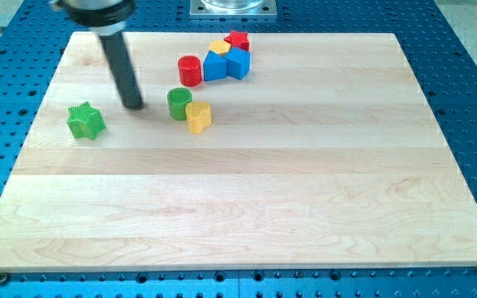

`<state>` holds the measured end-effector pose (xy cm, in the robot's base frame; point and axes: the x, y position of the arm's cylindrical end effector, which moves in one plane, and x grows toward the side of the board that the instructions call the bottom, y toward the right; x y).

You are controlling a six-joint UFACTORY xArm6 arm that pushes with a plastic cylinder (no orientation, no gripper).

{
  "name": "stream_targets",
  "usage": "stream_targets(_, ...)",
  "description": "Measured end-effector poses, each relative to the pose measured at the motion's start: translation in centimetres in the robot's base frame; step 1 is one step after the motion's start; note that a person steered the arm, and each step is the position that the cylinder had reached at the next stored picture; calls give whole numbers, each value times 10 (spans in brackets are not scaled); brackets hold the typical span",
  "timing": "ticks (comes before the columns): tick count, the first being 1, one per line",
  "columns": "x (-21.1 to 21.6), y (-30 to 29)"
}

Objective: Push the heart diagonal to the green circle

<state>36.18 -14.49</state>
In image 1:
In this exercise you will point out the blue triangular block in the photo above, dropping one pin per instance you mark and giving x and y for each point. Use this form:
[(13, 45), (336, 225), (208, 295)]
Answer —
[(214, 67)]

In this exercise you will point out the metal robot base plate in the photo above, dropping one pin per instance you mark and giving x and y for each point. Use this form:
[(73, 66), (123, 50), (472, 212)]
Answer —
[(212, 9)]

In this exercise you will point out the green star block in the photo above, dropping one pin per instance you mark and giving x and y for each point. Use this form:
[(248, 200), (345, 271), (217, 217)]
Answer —
[(84, 121)]

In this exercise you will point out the left board clamp screw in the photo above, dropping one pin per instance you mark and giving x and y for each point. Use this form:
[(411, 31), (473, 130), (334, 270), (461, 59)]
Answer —
[(4, 277)]

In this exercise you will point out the wooden board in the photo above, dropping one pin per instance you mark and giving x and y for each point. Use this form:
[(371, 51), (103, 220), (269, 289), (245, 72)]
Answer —
[(326, 155)]

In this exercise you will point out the red star block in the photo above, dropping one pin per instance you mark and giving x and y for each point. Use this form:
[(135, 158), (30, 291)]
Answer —
[(238, 39)]

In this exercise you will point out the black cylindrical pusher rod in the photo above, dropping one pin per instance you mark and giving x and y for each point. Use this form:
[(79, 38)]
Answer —
[(121, 68)]

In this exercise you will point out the yellow hexagon block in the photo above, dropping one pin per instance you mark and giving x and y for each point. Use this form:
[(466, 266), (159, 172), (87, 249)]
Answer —
[(220, 47)]

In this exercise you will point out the green cylinder block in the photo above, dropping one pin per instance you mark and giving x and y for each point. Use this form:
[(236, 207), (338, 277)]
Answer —
[(177, 100)]

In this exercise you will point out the red cylinder block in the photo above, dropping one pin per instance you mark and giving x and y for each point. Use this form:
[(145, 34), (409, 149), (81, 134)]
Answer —
[(189, 68)]

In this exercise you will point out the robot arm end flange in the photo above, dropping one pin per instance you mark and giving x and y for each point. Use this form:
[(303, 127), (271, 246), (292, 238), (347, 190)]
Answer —
[(104, 17)]

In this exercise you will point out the blue perforated table plate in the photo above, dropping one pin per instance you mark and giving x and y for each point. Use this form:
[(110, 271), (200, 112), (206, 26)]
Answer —
[(33, 40)]

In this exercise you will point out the blue cube block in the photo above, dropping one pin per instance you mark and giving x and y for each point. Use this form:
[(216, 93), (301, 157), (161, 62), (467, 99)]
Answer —
[(238, 62)]

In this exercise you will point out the yellow heart block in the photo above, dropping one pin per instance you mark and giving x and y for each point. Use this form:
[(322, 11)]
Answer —
[(198, 116)]

